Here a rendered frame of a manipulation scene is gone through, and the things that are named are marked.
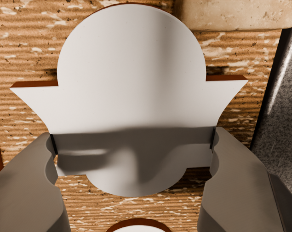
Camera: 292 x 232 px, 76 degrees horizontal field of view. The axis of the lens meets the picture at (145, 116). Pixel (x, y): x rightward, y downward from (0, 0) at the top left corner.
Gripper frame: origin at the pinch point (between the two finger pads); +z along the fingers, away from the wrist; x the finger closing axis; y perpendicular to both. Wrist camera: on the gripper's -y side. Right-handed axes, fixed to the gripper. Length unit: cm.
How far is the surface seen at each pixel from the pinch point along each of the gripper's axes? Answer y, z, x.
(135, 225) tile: 10.8, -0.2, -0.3
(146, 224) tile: 10.9, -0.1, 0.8
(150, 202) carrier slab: 8.8, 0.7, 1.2
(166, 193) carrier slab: 7.7, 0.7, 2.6
